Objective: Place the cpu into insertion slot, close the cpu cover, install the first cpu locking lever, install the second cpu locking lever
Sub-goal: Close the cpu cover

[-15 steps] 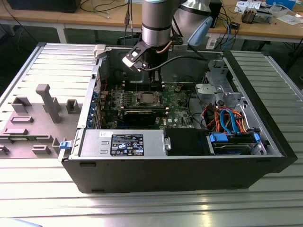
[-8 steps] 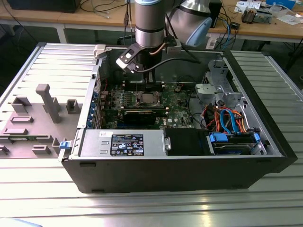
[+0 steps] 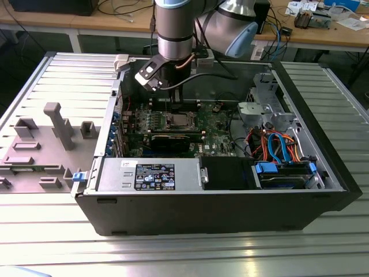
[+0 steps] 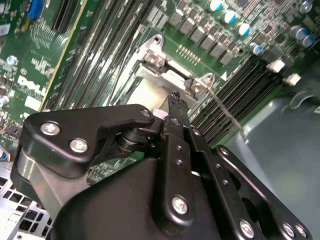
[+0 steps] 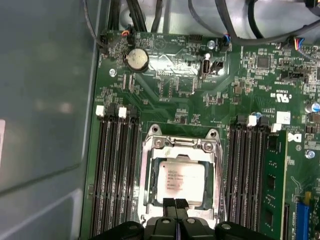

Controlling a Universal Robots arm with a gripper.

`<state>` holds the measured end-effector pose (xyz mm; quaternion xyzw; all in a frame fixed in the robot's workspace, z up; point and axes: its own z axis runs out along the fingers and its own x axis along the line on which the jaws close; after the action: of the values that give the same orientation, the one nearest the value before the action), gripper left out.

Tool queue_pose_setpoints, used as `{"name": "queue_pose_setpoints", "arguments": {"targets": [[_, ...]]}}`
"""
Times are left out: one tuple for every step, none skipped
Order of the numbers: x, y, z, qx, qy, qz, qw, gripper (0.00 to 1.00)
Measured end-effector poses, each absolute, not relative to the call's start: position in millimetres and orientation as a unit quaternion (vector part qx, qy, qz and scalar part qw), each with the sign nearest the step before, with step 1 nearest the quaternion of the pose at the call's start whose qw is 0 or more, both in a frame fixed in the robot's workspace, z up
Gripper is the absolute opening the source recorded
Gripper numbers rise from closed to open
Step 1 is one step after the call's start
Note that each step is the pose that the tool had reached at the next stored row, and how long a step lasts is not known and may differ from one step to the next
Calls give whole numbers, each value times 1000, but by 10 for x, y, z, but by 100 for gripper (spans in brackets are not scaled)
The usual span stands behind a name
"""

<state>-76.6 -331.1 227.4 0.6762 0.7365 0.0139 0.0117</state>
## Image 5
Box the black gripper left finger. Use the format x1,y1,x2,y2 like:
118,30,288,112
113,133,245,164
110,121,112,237
89,198,178,240

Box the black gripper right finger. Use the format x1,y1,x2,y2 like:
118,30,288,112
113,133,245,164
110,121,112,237
175,198,271,240

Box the silver CPU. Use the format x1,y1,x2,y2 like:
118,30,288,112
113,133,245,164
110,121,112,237
155,159,206,208

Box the metal locking lever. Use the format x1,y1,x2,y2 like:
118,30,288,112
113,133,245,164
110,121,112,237
216,142,228,222

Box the black RAM slot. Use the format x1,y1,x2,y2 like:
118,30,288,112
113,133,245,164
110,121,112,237
124,108,142,238
90,105,109,237
113,107,131,238
102,103,120,238
238,114,253,232
249,116,266,232
226,114,242,231

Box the CPU socket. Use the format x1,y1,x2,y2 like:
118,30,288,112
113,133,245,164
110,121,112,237
138,123,227,226

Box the blue expansion slot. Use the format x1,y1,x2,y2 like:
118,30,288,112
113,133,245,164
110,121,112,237
295,191,312,240

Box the green RAM stick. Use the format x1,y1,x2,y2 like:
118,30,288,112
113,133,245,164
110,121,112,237
259,129,289,240

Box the green motherboard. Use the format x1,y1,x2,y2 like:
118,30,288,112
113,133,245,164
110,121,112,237
79,29,320,240

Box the internal USB port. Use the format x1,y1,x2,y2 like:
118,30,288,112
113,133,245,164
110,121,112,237
199,52,211,80

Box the round coin battery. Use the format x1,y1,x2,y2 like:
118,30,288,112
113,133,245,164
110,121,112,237
123,47,150,74

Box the black open PC case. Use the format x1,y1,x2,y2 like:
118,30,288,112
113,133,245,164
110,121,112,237
0,0,320,240

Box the black wire bundle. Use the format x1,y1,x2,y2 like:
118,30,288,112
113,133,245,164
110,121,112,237
109,0,148,35

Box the grey wire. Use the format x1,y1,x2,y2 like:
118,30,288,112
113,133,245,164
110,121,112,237
83,0,108,55

